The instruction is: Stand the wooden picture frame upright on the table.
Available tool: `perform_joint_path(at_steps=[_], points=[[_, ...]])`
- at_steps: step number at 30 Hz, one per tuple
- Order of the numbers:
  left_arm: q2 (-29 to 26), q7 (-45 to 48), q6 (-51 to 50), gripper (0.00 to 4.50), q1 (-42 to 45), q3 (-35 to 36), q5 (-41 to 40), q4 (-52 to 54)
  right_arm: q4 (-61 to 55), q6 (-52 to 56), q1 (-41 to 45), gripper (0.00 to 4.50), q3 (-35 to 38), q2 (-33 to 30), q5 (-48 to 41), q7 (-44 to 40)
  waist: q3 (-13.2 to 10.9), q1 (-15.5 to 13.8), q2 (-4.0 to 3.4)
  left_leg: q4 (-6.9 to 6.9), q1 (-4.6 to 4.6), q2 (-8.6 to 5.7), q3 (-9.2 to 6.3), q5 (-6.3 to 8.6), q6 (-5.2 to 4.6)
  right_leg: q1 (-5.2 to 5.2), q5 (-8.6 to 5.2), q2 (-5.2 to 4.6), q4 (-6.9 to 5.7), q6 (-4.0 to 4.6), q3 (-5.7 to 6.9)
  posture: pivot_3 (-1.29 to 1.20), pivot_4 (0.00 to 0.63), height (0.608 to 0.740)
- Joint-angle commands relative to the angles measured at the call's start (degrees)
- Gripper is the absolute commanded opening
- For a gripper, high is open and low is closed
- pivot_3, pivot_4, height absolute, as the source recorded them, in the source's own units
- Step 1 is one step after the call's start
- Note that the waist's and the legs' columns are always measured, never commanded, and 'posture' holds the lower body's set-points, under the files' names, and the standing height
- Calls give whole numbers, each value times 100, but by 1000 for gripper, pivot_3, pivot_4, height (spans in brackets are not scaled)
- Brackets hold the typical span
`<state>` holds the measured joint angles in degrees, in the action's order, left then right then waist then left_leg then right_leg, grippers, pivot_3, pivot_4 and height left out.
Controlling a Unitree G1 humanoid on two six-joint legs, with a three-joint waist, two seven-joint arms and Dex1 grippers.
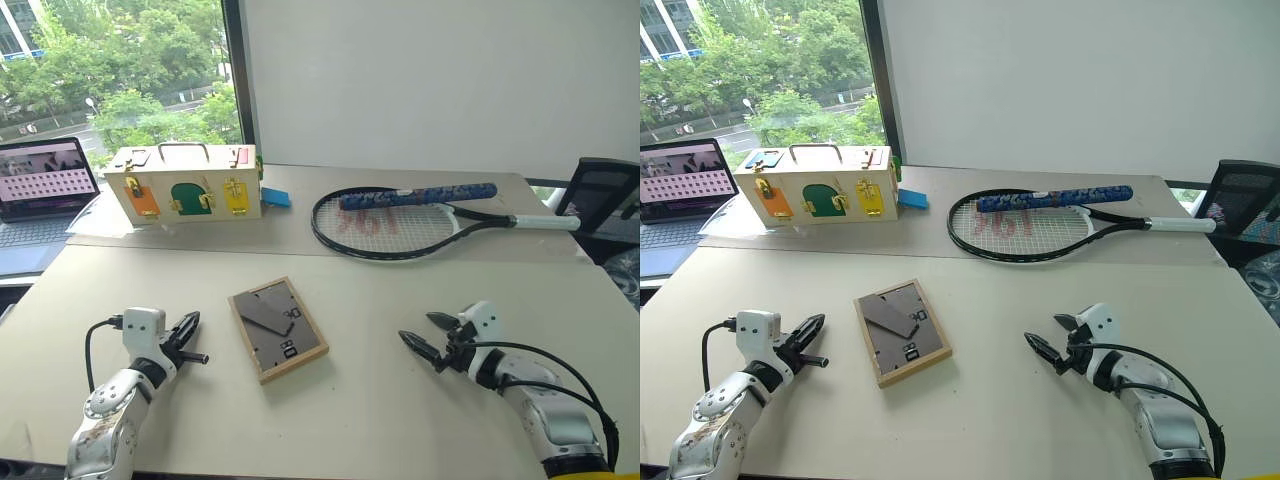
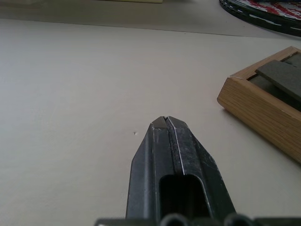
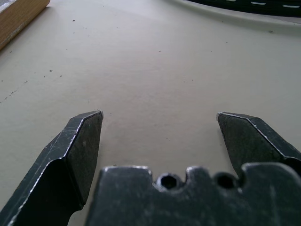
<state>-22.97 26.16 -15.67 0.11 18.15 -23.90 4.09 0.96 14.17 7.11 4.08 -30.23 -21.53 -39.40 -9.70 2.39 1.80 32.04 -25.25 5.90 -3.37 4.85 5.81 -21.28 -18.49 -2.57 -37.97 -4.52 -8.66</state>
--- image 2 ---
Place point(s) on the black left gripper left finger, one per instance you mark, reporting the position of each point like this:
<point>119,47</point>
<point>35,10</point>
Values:
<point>145,164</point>

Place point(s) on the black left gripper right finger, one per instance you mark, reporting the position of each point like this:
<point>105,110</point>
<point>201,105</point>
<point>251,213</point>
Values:
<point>197,155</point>

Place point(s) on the wooden tray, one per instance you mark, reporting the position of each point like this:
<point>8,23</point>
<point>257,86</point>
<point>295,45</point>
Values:
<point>265,94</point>

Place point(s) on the black rimmed racket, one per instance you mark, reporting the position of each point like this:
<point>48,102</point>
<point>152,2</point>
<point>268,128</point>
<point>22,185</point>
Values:
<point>265,16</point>

